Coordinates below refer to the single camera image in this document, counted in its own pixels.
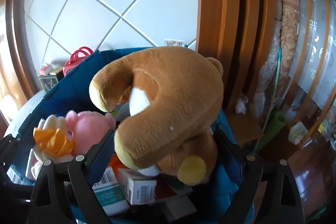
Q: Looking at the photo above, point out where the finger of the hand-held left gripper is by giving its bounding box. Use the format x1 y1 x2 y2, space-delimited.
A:
0 133 20 159
0 174 36 203

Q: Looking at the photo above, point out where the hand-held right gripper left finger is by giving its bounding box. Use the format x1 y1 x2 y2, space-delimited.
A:
29 130 117 224

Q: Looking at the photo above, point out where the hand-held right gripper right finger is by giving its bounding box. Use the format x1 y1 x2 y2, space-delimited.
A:
214 130 305 224

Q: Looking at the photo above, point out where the blue plastic storage container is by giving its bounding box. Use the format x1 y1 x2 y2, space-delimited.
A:
0 47 256 224

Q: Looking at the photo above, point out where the brown bear plush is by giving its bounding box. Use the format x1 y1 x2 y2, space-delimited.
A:
89 46 224 186

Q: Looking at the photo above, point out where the wooden board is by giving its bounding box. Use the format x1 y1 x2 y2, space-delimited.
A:
227 114 264 146

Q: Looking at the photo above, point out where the green and white box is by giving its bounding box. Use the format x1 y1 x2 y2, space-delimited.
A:
92 167 127 216

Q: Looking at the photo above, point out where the pink pig plush orange dress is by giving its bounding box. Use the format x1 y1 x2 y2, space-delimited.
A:
65 111 122 169

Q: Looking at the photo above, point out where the small white plastic bag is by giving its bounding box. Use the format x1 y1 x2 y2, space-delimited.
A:
235 94 248 114

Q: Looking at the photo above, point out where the white barcode box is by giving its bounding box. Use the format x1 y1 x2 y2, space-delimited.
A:
117 168 157 206

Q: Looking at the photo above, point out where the white plush orange bow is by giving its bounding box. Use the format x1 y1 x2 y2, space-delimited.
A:
26 114 76 182

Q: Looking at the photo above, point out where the rolled green yoga mat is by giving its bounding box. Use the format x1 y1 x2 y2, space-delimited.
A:
259 111 286 151

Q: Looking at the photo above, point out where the white and green packet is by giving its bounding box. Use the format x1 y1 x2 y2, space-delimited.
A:
288 122 308 144

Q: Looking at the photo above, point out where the small clear display case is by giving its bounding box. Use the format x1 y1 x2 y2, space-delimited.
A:
39 73 63 93

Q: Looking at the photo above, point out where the plain white box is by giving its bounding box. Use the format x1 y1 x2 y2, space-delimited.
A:
160 195 197 222

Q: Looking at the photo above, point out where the pink tissue pack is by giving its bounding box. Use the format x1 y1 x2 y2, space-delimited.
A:
39 63 53 75

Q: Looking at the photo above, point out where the green pole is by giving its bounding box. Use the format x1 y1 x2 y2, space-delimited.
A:
253 47 282 152

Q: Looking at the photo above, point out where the plastic wrapped roll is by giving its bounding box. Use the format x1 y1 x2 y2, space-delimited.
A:
256 19 282 114

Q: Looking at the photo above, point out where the red plastic basket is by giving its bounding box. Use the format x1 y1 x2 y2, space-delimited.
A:
63 47 94 76

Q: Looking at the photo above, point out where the white printed paper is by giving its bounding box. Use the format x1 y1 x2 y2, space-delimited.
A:
164 39 185 47

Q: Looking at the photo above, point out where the rolled patterned carpet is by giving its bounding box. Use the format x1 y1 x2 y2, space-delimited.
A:
278 0 300 88

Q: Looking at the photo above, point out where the frosted glass sliding door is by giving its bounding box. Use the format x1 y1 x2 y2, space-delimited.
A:
286 0 336 114

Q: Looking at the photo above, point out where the wooden door frame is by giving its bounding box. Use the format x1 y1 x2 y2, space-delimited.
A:
196 0 276 109

